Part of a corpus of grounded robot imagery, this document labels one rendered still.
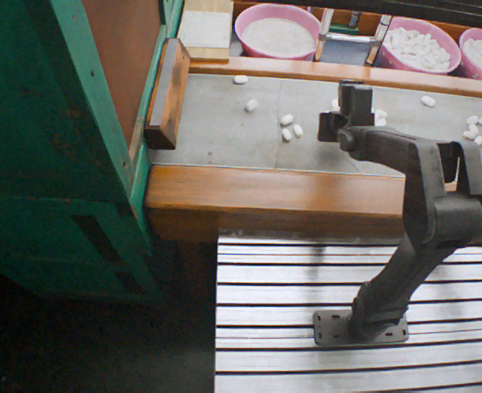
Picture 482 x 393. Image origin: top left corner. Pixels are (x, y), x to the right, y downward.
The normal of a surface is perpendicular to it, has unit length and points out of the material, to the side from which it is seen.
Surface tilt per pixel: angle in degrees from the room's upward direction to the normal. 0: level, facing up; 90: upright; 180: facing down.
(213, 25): 0
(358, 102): 49
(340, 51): 0
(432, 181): 20
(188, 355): 0
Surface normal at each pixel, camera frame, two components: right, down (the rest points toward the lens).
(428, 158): 0.07, -0.18
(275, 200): 0.04, -0.50
